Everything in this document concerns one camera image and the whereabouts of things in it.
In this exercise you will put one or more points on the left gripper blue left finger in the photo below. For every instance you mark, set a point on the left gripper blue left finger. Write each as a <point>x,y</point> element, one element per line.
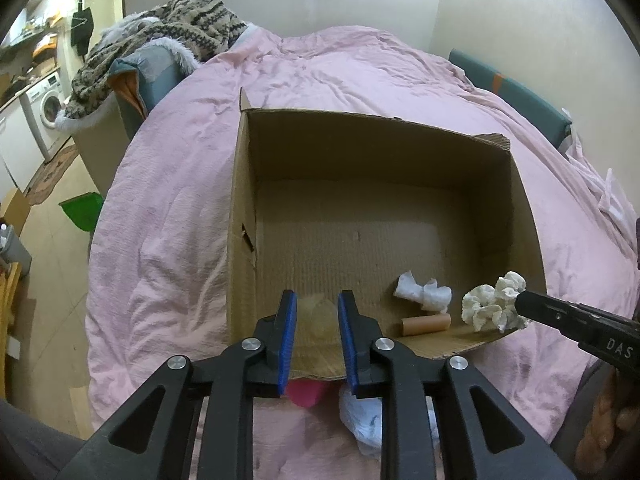
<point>286,327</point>

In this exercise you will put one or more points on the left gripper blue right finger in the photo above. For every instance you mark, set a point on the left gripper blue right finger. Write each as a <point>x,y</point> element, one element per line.
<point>348,316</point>

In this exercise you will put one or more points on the pink rubber duck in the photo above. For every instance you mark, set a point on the pink rubber duck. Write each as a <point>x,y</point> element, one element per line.
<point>307,393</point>

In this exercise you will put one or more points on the light blue plush toy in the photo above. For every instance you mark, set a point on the light blue plush toy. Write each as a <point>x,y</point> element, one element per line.
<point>363,419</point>

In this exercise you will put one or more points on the white ruffled scrunchie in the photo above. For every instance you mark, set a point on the white ruffled scrunchie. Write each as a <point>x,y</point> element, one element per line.
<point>492,307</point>

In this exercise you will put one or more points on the person right hand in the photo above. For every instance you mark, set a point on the person right hand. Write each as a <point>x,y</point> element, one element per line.
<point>615,412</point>

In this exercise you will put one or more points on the open brown cardboard box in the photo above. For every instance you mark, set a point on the open brown cardboard box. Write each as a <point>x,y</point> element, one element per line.
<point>327,201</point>

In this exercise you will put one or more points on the pink bed duvet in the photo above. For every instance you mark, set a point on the pink bed duvet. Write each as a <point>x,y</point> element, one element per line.
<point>157,269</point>

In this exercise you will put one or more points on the teal headboard cushion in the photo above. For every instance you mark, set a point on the teal headboard cushion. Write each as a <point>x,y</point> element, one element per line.
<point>552,123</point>

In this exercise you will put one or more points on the wooden chair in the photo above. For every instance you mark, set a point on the wooden chair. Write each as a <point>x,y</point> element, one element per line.
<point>8,287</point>

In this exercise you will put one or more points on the grey trash bin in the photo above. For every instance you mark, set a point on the grey trash bin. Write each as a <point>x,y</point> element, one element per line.
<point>13,250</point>

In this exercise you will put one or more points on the blue fur-trimmed jacket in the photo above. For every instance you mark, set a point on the blue fur-trimmed jacket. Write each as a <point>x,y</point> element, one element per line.
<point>131,85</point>

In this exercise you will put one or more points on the patterned knit blanket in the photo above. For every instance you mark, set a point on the patterned knit blanket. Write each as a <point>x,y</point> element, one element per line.
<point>193,31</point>

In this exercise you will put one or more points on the white kitchen cabinet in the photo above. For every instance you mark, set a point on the white kitchen cabinet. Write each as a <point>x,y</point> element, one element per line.
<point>19,149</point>

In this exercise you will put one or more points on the white washing machine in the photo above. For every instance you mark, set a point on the white washing machine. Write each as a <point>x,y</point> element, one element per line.
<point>41,102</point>

